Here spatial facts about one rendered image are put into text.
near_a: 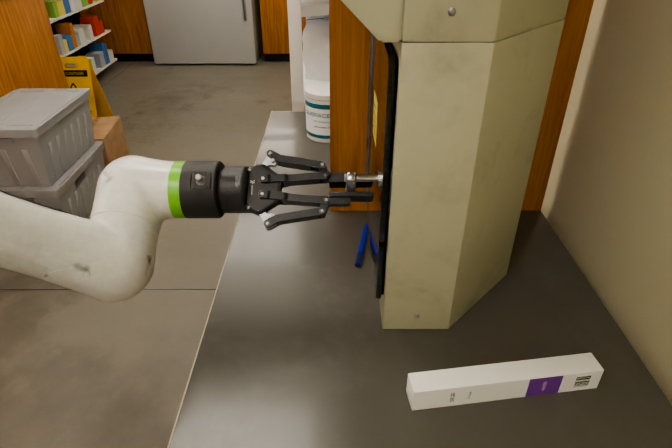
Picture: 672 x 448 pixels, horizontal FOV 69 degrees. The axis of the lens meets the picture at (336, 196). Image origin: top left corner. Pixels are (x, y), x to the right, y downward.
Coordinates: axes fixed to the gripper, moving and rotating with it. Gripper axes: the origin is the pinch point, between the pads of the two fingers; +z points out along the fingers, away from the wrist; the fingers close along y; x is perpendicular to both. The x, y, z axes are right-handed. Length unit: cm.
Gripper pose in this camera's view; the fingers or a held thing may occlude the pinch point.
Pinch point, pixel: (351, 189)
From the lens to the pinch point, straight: 78.4
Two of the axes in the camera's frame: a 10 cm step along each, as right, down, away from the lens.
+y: 0.0, -9.6, 2.9
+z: 10.0, 0.0, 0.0
